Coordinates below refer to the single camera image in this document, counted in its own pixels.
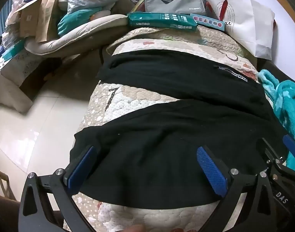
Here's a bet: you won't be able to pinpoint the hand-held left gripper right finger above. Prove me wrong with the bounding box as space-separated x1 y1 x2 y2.
196 146 278 232

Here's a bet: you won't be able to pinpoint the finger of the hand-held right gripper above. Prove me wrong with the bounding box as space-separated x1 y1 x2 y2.
256 138 286 168
282 134 295 160

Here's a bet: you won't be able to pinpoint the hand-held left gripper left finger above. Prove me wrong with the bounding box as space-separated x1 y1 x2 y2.
18 146 97 232

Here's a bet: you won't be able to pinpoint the black pants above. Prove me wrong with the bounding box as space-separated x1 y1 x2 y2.
70 49 289 209

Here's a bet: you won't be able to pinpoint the teal fleece blanket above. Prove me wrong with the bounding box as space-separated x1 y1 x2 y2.
257 69 295 172

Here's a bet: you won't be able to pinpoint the dark headboard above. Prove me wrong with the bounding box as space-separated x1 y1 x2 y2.
258 60 295 84

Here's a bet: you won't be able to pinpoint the wooden chair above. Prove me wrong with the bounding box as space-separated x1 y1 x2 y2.
0 167 10 199

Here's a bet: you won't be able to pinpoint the quilted heart print blanket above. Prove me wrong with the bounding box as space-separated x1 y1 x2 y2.
63 25 266 232

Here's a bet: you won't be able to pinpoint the person's brown clothing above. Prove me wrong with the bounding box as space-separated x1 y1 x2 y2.
0 193 20 232

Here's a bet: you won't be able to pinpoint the beige mattress with patterned cover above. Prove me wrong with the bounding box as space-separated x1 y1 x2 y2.
0 36 63 114

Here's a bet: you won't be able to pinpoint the white paper bag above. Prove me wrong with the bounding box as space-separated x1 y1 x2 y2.
205 0 276 60

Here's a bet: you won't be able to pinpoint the beige padded cushion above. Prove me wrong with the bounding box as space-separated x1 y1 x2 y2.
24 14 128 56

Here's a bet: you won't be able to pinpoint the teal flat pack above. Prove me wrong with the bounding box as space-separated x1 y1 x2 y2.
3 40 26 60

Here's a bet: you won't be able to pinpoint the light blue shapes box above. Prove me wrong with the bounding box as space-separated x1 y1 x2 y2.
191 13 225 31

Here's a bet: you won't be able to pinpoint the teal cloth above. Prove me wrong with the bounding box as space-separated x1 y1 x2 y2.
57 7 102 38

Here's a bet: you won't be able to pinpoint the brown paper bag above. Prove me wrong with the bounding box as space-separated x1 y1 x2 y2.
35 0 63 44

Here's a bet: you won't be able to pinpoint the brown cardboard box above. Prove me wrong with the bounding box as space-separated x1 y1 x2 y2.
17 0 45 38

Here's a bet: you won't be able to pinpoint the green paper pack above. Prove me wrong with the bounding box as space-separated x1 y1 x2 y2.
127 12 198 32

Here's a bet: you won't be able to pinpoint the grey laptop bag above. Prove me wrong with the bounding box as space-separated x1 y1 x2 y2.
144 0 206 16

